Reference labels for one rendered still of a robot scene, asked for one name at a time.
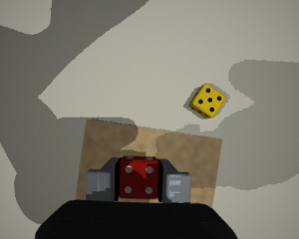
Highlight red die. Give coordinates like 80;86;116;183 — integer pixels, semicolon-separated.
120;155;158;199

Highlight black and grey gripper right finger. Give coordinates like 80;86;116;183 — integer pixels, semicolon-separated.
157;159;191;203

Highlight yellow die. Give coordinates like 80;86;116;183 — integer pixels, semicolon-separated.
188;83;226;119

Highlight tan mat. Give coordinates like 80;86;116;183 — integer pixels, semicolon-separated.
76;119;222;207

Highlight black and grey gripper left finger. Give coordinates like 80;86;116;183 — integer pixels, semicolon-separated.
86;157;122;201

